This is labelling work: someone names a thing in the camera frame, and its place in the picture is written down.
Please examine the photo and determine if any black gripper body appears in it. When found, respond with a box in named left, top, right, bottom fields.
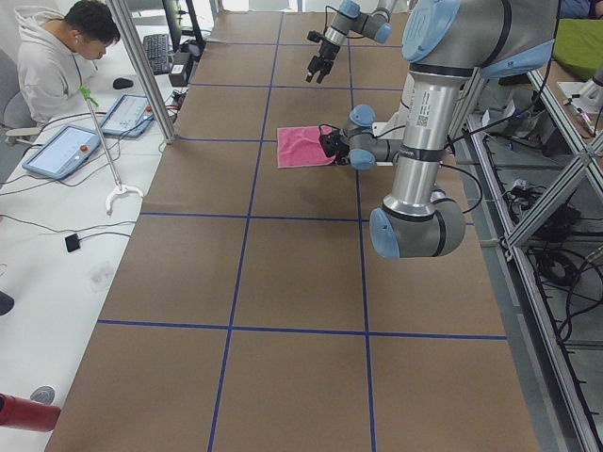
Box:
left=311, top=40, right=340, bottom=71
left=330, top=140, right=350, bottom=165

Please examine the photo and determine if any pink towel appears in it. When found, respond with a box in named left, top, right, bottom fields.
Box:
left=277, top=125, right=334, bottom=169

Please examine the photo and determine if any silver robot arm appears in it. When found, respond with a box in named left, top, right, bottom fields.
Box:
left=349, top=1, right=559, bottom=258
left=305, top=1, right=398, bottom=84

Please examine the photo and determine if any black keyboard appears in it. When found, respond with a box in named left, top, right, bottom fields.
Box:
left=142, top=34, right=171, bottom=75

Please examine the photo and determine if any far teach pendant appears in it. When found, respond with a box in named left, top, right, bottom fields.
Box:
left=100, top=94, right=155, bottom=138

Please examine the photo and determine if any teach pendant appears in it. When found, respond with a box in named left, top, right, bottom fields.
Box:
left=100, top=94, right=155, bottom=138
left=22, top=125, right=100, bottom=180

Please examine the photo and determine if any black computer mouse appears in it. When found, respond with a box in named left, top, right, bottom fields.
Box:
left=112, top=77, right=134, bottom=90

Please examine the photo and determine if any long reacher stick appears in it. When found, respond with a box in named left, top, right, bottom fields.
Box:
left=79, top=87, right=143, bottom=216

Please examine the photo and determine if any seated person grey hoodie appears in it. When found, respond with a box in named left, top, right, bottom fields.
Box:
left=14, top=1, right=121, bottom=124

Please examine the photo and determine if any near teach pendant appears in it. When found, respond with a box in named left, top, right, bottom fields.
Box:
left=22, top=125, right=100, bottom=180

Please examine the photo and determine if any red cylinder bottle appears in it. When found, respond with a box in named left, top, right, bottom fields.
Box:
left=0, top=394, right=61, bottom=432

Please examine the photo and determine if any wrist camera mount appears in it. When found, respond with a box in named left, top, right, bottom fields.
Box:
left=318, top=123, right=341, bottom=157
left=307, top=30, right=324, bottom=43

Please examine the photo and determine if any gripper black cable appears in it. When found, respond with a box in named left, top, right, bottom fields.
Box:
left=442, top=159, right=484, bottom=218

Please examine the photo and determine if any aluminium frame post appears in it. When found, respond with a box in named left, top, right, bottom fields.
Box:
left=106, top=0, right=176, bottom=145

